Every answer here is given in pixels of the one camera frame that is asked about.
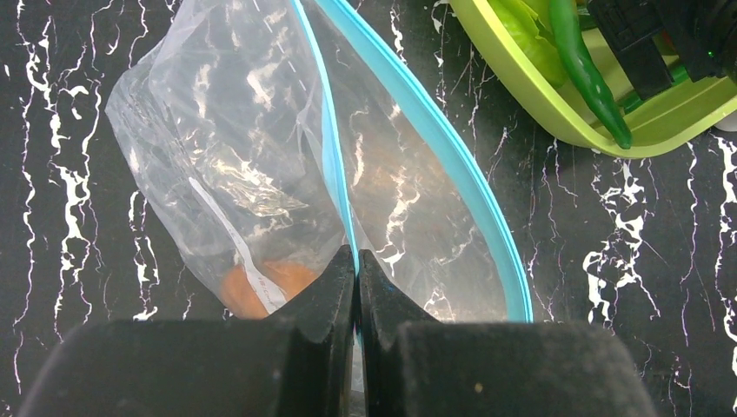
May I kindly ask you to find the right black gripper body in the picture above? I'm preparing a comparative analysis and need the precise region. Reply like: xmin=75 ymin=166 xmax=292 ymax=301
xmin=587 ymin=0 xmax=736 ymax=100

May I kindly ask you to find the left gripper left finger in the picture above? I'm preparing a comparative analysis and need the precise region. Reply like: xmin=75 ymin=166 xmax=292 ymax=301
xmin=19 ymin=246 xmax=355 ymax=416

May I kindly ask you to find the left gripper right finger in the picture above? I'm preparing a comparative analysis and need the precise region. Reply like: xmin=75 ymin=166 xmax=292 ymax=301
xmin=357 ymin=250 xmax=656 ymax=416

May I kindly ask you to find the brown kiwi toy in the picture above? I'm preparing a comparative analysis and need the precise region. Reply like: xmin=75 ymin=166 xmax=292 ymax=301
xmin=219 ymin=261 xmax=318 ymax=320

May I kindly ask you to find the light green pepper toy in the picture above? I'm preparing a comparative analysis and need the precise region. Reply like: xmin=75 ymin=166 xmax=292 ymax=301
xmin=488 ymin=0 xmax=568 ymax=89

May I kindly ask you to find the clear zip top bag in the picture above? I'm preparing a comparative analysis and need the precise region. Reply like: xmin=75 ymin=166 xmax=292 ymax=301
xmin=105 ymin=1 xmax=534 ymax=322

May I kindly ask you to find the green plastic basket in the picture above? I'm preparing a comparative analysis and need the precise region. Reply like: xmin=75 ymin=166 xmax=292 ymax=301
xmin=448 ymin=0 xmax=737 ymax=159

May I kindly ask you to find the green chili pepper toy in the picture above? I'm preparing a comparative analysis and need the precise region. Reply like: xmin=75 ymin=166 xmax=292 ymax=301
xmin=548 ymin=1 xmax=633 ymax=149

